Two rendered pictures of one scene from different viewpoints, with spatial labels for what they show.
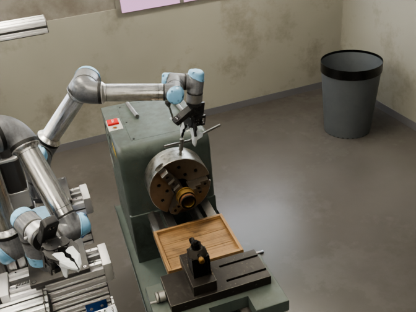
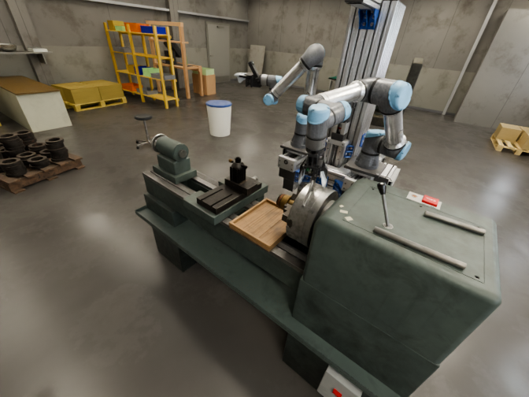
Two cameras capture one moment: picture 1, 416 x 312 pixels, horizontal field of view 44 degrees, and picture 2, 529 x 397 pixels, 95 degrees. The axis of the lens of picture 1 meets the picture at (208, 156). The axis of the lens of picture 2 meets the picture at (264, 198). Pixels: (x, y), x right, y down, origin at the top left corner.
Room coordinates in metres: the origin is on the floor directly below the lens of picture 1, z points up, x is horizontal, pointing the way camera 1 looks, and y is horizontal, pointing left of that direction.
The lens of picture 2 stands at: (2.77, -0.66, 1.82)
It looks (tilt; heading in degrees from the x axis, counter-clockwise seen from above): 34 degrees down; 141
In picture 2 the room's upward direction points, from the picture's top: 4 degrees clockwise
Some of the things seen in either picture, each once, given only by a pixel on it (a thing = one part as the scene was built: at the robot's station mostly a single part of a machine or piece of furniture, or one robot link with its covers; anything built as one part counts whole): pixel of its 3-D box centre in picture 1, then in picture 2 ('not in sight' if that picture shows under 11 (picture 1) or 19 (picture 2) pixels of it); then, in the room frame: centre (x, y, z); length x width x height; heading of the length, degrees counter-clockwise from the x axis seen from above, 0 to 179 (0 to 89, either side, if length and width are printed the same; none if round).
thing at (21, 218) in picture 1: (28, 224); (275, 81); (1.26, 0.57, 1.56); 0.11 x 0.08 x 0.09; 39
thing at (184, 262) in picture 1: (197, 271); (240, 183); (1.57, 0.09, 1.00); 0.20 x 0.10 x 0.05; 16
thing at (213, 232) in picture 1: (197, 243); (267, 221); (1.88, 0.09, 0.89); 0.36 x 0.30 x 0.04; 106
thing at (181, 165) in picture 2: not in sight; (172, 157); (0.98, -0.16, 1.01); 0.30 x 0.20 x 0.29; 16
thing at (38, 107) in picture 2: not in sight; (27, 101); (-4.60, -1.45, 0.36); 2.09 x 0.67 x 0.71; 18
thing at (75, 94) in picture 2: not in sight; (90, 94); (-5.56, -0.22, 0.25); 1.44 x 1.04 x 0.50; 108
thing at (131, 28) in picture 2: not in sight; (142, 64); (-5.41, 1.21, 0.97); 2.21 x 0.57 x 1.93; 18
